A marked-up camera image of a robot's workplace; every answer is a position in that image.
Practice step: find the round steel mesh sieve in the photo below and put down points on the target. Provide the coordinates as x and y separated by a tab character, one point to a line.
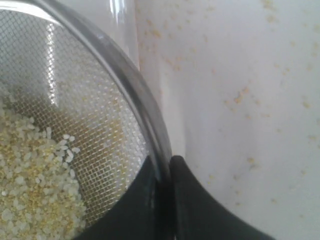
70	76

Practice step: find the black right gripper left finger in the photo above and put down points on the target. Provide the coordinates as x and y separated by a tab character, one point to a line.
135	216

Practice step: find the white plastic tray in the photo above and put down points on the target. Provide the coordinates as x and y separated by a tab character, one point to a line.
238	82

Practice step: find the pile of grains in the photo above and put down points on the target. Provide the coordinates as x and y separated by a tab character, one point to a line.
40	197

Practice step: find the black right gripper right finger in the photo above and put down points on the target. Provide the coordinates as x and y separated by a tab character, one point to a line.
198	216

